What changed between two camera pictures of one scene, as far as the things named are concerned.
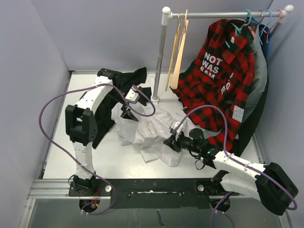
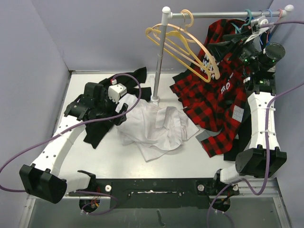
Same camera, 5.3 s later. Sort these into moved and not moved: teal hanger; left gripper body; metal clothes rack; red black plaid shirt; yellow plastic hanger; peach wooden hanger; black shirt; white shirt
Moved: yellow plastic hanger; peach wooden hanger; white shirt; left gripper body
Not moved: red black plaid shirt; teal hanger; black shirt; metal clothes rack
